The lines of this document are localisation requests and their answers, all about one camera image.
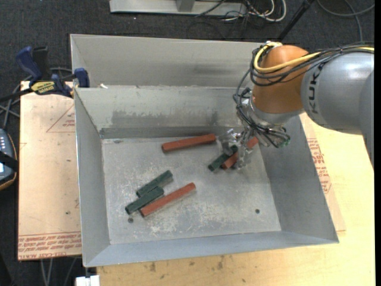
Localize red-brown flat block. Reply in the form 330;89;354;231
161;133;217;154
220;136;260;170
139;182;197;218

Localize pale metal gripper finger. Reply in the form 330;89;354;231
236;145;254;170
218;129;240;158

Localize grey metal bin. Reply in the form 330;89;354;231
70;33;340;268

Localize dark green flat block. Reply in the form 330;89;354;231
207;151;239;173
124;186;165;216
136;170;174;198

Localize brown cardboard board red print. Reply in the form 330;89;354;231
17;80;348;262

